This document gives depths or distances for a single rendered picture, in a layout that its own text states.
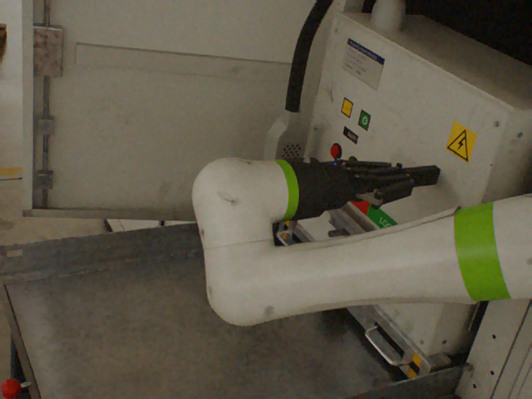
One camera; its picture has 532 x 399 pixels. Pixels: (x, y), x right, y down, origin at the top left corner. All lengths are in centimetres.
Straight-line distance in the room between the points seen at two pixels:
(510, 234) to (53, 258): 94
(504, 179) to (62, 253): 85
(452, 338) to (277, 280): 48
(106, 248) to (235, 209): 59
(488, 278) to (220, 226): 35
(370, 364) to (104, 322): 50
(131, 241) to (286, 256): 63
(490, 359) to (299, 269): 48
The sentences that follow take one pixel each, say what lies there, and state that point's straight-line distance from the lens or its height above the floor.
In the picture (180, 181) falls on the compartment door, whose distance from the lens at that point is 168.
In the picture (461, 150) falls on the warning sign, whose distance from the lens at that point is 118.
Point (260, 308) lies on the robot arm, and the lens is 96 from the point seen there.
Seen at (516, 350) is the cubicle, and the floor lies 102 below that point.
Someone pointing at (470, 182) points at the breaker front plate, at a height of 126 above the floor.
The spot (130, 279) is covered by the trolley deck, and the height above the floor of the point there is 85.
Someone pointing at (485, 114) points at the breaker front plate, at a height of 136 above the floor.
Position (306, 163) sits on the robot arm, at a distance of 104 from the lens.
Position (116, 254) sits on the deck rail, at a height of 86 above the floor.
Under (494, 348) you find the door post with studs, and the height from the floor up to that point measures 99.
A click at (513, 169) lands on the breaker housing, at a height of 129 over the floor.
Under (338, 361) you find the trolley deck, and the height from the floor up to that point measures 85.
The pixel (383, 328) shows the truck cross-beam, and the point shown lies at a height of 90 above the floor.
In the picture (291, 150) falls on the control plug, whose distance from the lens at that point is 145.
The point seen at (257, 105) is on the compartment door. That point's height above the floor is 113.
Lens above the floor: 171
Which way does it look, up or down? 28 degrees down
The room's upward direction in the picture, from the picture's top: 11 degrees clockwise
